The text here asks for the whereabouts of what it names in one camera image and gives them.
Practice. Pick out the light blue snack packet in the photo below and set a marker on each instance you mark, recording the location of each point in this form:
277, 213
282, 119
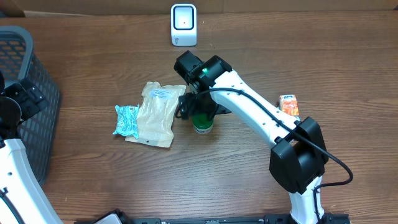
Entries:
127, 121

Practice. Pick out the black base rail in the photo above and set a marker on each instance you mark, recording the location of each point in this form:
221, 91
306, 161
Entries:
266, 219

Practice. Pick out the orange tissue pack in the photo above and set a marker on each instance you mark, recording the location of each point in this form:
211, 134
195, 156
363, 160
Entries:
288, 104

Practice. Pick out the white barcode scanner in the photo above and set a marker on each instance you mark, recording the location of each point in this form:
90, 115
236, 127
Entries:
183, 25

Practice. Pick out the white plastic pouch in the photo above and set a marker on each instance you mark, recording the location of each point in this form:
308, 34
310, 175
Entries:
156, 114

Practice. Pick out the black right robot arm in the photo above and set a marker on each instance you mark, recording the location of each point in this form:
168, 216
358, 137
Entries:
297, 160

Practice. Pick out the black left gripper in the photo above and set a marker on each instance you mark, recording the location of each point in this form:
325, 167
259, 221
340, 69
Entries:
28, 97

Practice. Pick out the grey plastic mesh basket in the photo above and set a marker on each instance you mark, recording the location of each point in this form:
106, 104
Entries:
18, 61

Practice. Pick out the green lid jar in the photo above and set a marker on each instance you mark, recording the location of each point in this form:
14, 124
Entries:
202, 124

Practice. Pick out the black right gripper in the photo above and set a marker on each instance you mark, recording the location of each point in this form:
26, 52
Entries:
190, 106

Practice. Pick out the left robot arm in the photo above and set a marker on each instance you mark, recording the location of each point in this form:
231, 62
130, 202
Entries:
22, 198

